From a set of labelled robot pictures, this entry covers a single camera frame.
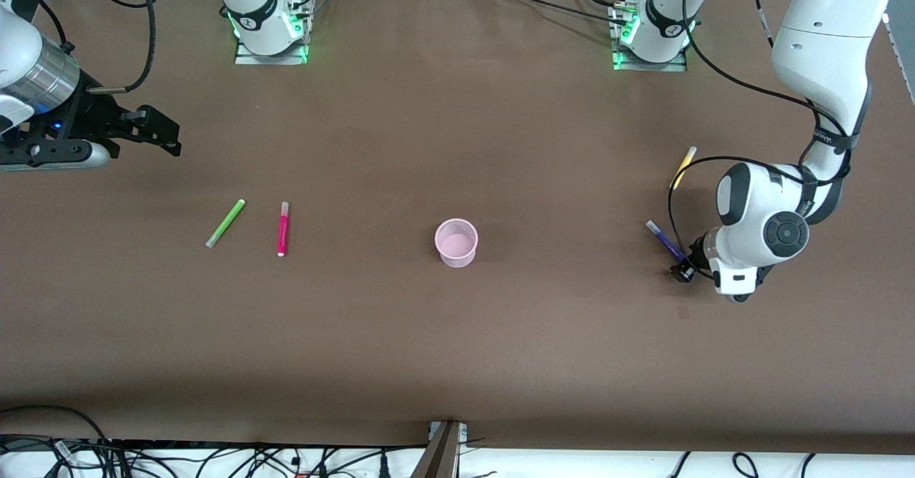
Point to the yellow highlighter pen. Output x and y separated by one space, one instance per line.
685 163

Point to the green highlighter pen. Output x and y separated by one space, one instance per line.
226 223

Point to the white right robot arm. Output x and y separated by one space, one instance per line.
250 6

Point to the purple highlighter pen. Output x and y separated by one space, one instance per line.
663 238

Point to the pink cup pen holder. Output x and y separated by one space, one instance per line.
456 251

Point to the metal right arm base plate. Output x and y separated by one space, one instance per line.
246 58

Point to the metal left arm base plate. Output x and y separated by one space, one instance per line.
629 66

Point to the pink highlighter pen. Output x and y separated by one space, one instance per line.
283 231

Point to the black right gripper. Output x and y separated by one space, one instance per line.
84 122

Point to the aluminium table post bracket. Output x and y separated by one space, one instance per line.
443 453

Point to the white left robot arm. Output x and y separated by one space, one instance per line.
822 49

